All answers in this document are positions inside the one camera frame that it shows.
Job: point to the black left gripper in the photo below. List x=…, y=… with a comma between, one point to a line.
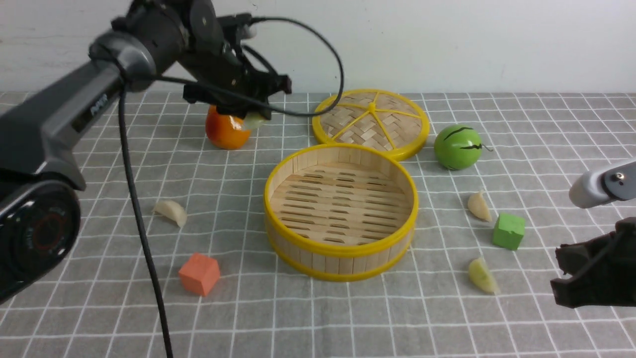
x=214, y=57

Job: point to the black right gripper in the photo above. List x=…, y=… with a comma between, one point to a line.
x=612, y=260

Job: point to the green-tinted dumpling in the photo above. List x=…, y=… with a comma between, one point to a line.
x=253, y=120

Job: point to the yellow-green dumpling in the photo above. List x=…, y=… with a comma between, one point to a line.
x=480, y=276

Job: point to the white dumpling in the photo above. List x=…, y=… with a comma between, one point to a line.
x=478, y=206
x=171, y=210

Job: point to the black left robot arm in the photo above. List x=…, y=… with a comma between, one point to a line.
x=40, y=211

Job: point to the bamboo steamer lid yellow rim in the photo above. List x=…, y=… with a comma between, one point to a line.
x=378, y=119

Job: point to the bamboo steamer tray yellow rim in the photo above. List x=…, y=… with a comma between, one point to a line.
x=340, y=212

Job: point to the orange toy pear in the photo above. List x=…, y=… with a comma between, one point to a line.
x=225, y=131

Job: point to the green cube block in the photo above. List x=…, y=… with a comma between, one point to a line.
x=509, y=231

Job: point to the green toy watermelon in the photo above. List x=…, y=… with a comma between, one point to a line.
x=458, y=147

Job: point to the orange cube block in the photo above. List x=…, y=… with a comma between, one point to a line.
x=199, y=274

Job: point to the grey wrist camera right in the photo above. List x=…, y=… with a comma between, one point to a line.
x=613, y=182

